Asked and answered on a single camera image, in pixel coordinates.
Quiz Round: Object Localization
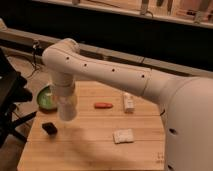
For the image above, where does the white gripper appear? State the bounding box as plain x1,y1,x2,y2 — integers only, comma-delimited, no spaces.
53,94,77,106

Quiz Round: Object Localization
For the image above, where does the white ceramic cup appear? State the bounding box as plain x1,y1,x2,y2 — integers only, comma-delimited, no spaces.
58,101,77,121

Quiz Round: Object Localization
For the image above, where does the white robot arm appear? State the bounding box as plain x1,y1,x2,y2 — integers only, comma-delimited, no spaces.
42,38,213,171

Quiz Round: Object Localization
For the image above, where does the black eraser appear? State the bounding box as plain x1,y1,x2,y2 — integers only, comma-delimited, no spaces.
42,122,57,135

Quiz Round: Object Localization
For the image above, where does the green bowl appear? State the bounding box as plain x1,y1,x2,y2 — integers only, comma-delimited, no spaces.
36,86,57,110

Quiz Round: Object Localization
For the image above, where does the red oblong object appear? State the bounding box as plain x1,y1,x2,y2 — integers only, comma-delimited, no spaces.
94,102,113,109

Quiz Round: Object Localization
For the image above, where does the white plastic bottle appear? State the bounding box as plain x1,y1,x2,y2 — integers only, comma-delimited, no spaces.
123,93,134,113

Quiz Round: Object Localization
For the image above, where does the white sponge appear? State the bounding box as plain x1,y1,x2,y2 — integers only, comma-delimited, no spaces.
113,129,134,144

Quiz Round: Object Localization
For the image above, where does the black cable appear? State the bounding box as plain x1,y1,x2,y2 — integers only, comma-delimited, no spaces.
27,40,44,80

